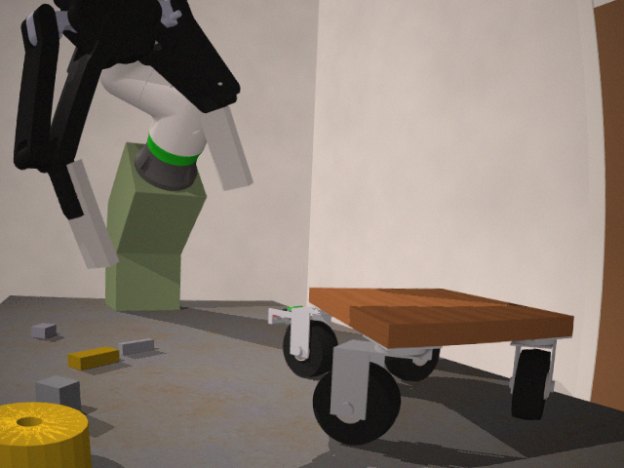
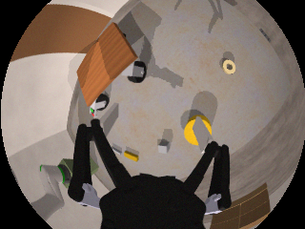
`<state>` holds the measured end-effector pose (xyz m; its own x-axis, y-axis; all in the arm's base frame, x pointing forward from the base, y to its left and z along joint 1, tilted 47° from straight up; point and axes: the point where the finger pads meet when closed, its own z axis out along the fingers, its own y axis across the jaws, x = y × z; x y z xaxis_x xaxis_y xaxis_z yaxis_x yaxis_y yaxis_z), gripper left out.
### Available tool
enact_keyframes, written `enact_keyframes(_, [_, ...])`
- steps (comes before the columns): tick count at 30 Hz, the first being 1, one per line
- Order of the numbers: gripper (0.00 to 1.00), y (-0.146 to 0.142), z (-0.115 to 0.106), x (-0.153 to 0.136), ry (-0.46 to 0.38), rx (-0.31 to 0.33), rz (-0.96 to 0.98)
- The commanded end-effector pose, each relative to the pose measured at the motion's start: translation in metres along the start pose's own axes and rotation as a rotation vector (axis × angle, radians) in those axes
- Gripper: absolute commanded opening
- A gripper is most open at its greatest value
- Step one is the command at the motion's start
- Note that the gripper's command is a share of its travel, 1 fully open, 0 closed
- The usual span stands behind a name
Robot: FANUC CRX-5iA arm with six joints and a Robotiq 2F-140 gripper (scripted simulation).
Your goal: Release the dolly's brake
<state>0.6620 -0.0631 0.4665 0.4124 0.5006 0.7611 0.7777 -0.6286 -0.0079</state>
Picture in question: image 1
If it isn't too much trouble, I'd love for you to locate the yellow cylinder with centre hole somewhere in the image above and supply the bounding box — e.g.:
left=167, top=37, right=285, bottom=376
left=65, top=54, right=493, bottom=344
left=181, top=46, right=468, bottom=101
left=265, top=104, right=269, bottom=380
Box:
left=0, top=402, right=92, bottom=468

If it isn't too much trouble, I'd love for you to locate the wooden dolly with black caster wheels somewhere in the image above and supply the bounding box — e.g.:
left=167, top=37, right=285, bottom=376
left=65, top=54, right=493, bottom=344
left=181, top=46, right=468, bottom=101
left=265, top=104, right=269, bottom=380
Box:
left=268, top=288, right=574, bottom=446

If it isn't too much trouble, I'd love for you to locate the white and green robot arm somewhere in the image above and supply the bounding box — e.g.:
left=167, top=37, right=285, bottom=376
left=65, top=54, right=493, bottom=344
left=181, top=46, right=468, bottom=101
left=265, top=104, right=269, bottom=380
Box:
left=99, top=61, right=207, bottom=191

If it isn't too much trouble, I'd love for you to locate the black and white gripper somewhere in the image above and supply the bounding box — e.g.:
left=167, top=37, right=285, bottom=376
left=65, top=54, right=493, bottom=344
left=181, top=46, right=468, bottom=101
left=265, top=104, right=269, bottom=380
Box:
left=14, top=0, right=254, bottom=269

